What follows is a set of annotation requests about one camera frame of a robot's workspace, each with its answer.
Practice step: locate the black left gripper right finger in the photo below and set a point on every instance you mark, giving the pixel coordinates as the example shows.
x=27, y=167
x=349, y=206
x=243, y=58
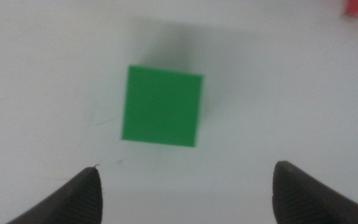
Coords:
x=300, y=202

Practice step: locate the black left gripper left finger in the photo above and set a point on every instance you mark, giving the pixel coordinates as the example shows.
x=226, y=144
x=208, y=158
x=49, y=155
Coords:
x=79, y=202

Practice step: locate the green cube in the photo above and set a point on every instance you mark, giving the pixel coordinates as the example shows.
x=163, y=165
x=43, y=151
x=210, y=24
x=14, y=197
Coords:
x=162, y=105

